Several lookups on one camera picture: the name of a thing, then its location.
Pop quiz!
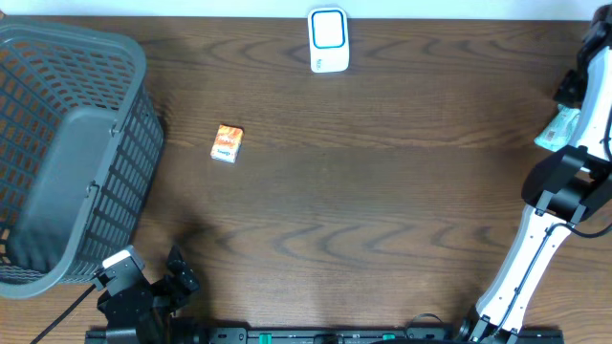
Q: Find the teal wet wipes pack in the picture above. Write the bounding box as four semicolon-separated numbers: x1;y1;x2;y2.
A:
534;104;580;152

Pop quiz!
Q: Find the small orange tissue pack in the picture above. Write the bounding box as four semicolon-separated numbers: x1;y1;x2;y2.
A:
210;124;244;163

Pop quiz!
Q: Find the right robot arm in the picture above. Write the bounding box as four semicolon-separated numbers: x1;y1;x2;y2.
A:
457;5;611;343

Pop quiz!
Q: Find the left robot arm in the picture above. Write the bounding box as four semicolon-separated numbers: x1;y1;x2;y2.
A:
85;246;209;344

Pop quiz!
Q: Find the white barcode scanner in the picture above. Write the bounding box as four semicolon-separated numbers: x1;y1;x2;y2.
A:
307;7;350;74

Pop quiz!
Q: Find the grey plastic shopping basket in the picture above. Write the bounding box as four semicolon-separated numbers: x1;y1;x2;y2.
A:
1;18;164;299

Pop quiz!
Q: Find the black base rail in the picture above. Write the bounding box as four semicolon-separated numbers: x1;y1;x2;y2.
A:
84;327;565;344

